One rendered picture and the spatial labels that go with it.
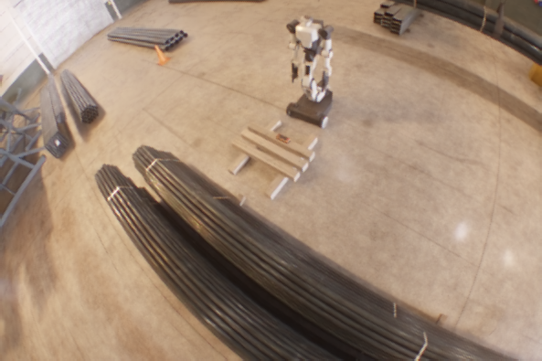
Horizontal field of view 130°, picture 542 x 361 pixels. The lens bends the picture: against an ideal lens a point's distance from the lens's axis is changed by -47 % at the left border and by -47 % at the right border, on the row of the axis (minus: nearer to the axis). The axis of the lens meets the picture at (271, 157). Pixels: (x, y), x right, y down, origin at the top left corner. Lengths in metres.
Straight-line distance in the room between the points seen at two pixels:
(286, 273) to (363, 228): 1.23
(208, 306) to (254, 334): 0.34
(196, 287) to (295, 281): 0.67
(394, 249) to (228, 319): 1.84
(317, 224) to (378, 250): 0.74
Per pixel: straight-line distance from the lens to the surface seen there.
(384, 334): 1.79
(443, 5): 4.70
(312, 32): 2.69
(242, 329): 1.55
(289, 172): 2.71
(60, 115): 6.10
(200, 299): 1.65
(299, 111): 3.31
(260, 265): 1.76
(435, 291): 2.83
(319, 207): 2.71
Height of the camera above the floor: 2.51
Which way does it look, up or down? 54 degrees down
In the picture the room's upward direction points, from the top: 17 degrees counter-clockwise
